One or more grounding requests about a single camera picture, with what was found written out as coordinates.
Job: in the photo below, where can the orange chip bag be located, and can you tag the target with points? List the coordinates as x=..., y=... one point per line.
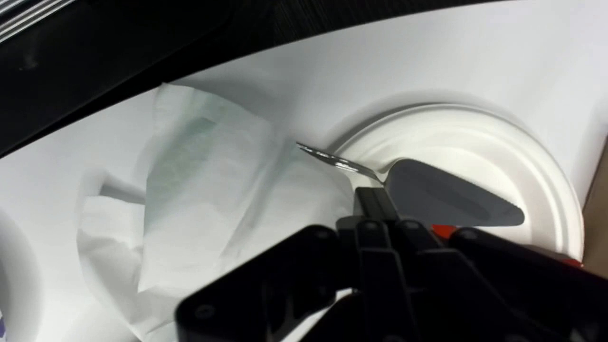
x=445, y=229

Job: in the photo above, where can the white tissue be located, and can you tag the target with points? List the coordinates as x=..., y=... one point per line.
x=210, y=190

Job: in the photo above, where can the cardboard box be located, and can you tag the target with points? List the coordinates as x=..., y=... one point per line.
x=599, y=209

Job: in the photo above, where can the grey cake server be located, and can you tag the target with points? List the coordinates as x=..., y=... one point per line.
x=444, y=195

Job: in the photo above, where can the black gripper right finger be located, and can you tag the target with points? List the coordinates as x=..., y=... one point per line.
x=482, y=285

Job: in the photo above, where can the white paper plate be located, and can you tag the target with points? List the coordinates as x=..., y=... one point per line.
x=457, y=144

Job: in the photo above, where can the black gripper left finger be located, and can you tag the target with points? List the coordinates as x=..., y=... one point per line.
x=286, y=285

